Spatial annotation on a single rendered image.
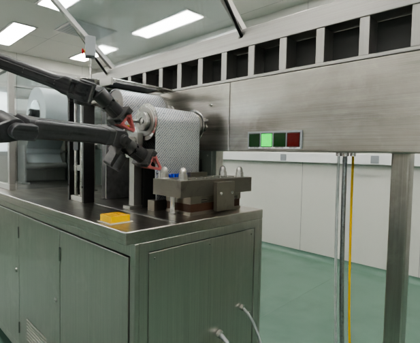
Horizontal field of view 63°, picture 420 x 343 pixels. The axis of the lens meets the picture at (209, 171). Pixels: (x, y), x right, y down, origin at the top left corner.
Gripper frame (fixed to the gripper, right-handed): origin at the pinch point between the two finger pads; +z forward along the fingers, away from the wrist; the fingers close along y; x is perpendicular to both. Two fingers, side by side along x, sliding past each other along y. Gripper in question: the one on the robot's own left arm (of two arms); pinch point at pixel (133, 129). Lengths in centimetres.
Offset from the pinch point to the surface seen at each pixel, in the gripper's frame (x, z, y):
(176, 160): 0.9, 20.1, 7.9
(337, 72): 39, 16, 66
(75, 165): -15.9, 4.8, -36.2
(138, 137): -0.7, 3.6, 0.4
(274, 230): 97, 273, -107
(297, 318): -9, 180, 2
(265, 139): 21, 30, 37
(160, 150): -1.0, 11.1, 7.8
